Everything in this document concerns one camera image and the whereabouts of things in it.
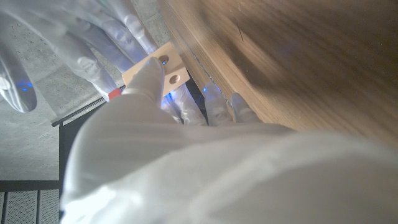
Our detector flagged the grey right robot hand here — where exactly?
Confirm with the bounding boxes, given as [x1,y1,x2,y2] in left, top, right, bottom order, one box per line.
[0,0,159,113]

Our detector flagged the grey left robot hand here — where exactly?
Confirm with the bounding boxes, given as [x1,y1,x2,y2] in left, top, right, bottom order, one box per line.
[58,56,398,224]

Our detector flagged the wooden block with holes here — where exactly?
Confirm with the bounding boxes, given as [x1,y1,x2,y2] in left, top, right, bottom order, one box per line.
[121,41,190,96]

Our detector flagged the black backdrop stand pole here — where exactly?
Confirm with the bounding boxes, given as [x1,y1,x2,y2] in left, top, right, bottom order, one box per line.
[51,96,106,128]

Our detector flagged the red screw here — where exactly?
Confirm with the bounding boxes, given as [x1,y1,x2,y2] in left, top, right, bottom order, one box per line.
[108,88,123,101]

